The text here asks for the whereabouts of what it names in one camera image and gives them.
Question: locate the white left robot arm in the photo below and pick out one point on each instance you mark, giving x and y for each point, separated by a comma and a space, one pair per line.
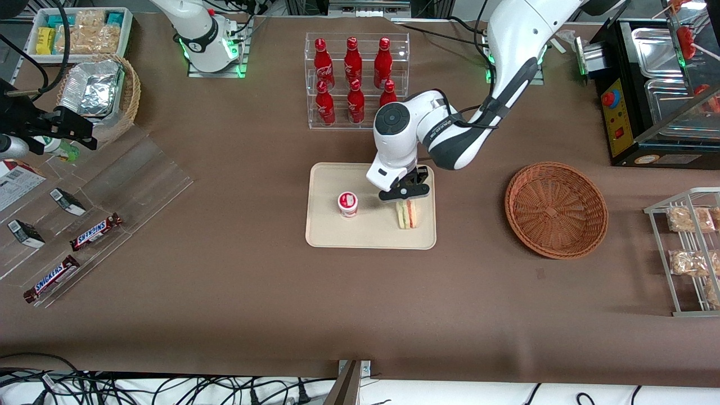
517, 34

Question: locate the green white small bottle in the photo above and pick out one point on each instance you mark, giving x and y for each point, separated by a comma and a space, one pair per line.
62, 149

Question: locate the clear plastic wrapper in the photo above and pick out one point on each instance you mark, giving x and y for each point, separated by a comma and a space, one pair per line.
565, 38

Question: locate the red candied fruit skewer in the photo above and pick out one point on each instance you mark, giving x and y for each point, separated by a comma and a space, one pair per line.
686, 42

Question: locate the red white printed carton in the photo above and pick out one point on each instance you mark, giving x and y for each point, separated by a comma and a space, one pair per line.
17, 183

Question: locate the teal snack pack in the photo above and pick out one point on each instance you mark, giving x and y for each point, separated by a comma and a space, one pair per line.
56, 21
114, 18

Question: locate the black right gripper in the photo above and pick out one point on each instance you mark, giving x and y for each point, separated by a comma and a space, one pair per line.
23, 121

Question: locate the white plastic bin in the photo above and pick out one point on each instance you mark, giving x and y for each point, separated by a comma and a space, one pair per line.
126, 34

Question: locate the metal camera mount pole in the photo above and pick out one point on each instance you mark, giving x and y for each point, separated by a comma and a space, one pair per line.
344, 388

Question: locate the red emergency stop button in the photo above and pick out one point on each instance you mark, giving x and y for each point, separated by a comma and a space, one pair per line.
608, 99

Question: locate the small black white box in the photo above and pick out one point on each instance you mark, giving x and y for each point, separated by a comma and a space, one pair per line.
25, 233
68, 202

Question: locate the clear bagged brown snack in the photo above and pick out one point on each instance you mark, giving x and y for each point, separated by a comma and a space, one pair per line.
713, 292
689, 219
689, 262

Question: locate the red cola bottle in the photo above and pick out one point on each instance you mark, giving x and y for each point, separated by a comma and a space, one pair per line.
355, 107
383, 62
323, 62
324, 107
352, 59
388, 93

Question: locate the aluminium foil trays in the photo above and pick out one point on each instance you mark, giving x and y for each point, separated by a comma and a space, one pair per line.
93, 90

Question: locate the clear bagged cracker snacks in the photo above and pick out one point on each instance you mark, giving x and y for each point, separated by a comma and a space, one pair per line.
93, 36

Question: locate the small silver metal device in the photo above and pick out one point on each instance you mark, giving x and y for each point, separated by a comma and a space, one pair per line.
588, 56

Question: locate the tan wicker basket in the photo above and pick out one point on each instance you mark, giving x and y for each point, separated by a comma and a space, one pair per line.
132, 95

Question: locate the steel appliance tray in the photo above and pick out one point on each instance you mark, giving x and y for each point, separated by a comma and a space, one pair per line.
675, 104
655, 53

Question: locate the yellow snack pack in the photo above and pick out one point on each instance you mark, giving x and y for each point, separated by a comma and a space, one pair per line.
45, 40

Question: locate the clear acrylic stepped display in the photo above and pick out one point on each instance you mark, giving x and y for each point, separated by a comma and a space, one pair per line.
140, 180

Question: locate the snickers chocolate bar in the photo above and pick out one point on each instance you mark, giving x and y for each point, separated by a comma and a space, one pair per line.
52, 278
95, 232

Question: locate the triangular sandwich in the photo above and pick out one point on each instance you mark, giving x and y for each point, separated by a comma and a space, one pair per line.
406, 216

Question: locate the brown round wicker basket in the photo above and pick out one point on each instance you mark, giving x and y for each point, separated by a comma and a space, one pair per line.
554, 211

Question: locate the clear acrylic bottle rack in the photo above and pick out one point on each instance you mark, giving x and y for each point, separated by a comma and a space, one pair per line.
360, 126

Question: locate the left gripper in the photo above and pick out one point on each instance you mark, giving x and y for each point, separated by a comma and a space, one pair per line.
421, 175

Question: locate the beige plastic tray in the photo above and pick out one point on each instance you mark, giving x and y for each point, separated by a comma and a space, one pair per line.
349, 233

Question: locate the red white yogurt cup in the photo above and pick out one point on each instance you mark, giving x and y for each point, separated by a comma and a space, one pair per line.
347, 203

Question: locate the black countertop appliance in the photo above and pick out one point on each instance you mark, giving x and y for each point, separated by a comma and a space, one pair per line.
624, 143

